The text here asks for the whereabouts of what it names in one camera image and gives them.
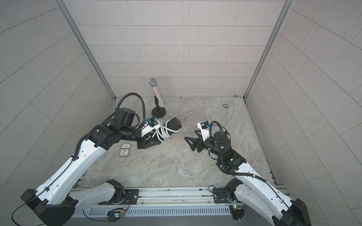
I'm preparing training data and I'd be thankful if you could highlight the black power strip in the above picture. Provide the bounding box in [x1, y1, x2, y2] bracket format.
[152, 117, 182, 141]

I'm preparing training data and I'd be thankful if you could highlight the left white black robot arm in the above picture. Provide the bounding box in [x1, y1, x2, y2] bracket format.
[21, 93, 163, 226]

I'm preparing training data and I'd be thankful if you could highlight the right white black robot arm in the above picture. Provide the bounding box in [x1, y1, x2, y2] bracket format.
[185, 121, 311, 226]

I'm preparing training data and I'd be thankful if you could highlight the white vent grille strip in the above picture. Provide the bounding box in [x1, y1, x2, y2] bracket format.
[73, 206, 231, 218]

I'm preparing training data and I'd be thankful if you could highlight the small white red card box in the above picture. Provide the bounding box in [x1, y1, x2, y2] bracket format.
[119, 143, 132, 157]

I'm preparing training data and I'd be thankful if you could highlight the glitter microphone on stand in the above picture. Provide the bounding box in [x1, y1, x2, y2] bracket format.
[149, 78, 166, 119]

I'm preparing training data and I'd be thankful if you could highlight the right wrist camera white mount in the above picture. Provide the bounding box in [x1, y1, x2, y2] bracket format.
[197, 121, 211, 142]

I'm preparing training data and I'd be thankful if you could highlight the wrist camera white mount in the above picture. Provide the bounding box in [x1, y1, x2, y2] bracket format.
[197, 121, 211, 142]
[141, 117, 161, 137]

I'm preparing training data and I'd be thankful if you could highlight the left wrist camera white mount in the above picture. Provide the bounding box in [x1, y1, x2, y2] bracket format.
[141, 117, 161, 137]

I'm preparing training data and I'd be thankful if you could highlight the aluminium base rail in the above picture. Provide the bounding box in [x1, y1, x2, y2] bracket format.
[67, 185, 293, 210]

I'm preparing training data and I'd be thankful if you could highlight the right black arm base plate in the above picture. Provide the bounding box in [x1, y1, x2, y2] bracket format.
[209, 187, 251, 205]

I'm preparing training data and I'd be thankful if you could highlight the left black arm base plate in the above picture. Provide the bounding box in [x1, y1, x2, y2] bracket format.
[98, 189, 139, 205]

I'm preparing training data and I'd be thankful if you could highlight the right circuit board with wires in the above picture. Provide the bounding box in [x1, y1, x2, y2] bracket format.
[229, 205, 246, 221]

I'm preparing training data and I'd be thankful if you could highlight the circuit board with wires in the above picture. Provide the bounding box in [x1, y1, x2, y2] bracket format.
[106, 208, 125, 223]
[229, 205, 246, 221]

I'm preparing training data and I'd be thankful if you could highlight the left circuit board with wires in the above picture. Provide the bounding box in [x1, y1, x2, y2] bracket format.
[106, 208, 125, 223]

